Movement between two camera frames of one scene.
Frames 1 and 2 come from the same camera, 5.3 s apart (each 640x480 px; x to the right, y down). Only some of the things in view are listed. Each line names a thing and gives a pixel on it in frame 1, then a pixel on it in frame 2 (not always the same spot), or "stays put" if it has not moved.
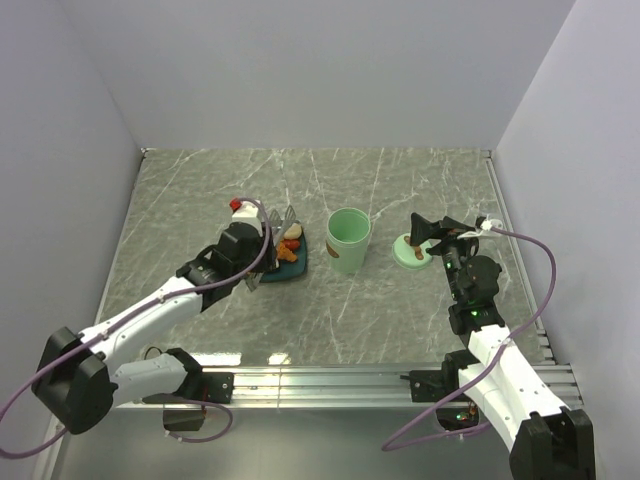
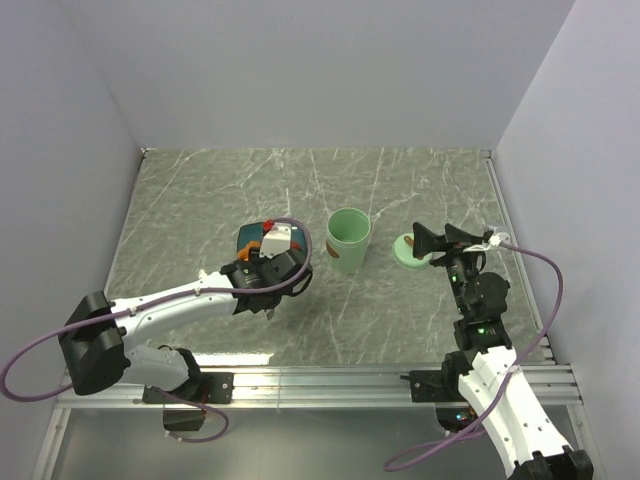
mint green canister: x=348 y=234 stays put
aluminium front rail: x=337 y=387 stays put
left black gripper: x=269 y=262 -> x=258 y=261
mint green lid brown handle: x=410 y=256 stays put
